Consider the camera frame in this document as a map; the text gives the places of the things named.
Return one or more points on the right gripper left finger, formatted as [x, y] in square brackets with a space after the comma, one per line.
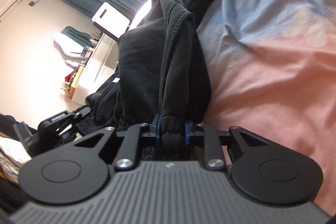
[80, 172]

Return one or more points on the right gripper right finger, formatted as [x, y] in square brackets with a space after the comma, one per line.
[259, 168]

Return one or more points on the black garment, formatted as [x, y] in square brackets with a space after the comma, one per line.
[161, 71]

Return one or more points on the white folding chair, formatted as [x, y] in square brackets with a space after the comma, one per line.
[110, 21]

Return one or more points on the white dresser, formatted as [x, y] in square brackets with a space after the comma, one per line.
[100, 66]

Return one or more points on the pastel tie-dye duvet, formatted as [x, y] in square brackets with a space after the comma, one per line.
[271, 65]

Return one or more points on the wavy frame mirror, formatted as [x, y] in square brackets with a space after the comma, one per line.
[73, 43]

